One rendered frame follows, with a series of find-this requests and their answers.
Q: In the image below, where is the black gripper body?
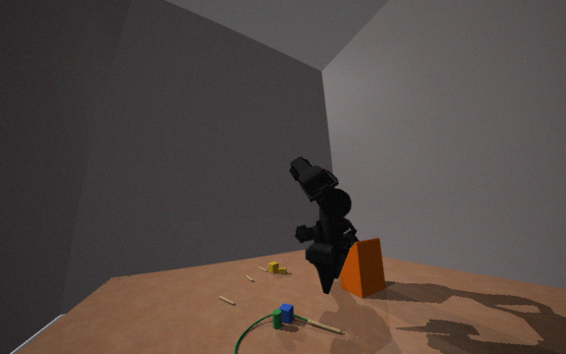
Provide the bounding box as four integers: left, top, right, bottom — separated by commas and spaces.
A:
306, 216, 351, 266

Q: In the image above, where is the green cylinder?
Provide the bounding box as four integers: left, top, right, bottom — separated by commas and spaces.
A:
272, 309, 282, 328

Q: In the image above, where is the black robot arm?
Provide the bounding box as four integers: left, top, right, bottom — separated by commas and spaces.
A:
290, 156, 360, 250

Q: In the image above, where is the blue block with hole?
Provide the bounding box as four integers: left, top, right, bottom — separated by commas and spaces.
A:
278, 304, 294, 324

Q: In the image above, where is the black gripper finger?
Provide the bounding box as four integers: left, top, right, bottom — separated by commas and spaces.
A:
335, 249, 350, 279
309, 261, 340, 294

